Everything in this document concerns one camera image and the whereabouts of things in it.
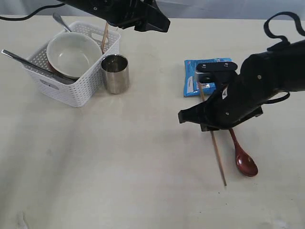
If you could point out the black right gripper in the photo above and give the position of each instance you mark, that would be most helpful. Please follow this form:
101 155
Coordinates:
240 98

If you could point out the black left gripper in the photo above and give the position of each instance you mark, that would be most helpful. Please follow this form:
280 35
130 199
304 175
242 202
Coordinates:
124 13

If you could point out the blue chips bag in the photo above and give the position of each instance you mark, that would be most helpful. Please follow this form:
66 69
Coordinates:
190 82

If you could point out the wooden chopstick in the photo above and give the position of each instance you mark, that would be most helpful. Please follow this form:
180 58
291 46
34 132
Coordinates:
214 141
105 35

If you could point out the stainless steel cup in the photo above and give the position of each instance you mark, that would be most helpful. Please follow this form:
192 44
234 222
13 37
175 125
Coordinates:
115 70

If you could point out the reddish brown wooden spoon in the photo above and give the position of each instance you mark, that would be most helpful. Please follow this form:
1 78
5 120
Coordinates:
244 162

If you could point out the silver metal spoon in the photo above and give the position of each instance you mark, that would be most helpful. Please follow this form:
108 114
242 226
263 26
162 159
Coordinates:
60 21

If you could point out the silver metal knife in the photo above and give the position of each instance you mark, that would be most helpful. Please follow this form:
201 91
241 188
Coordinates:
61 79

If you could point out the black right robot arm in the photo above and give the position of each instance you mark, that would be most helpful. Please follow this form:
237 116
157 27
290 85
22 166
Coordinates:
288 60

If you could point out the white ceramic bowl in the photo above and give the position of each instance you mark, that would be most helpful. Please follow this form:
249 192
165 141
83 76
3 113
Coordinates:
72 54

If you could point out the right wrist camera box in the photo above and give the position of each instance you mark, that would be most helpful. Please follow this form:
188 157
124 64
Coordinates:
215 72

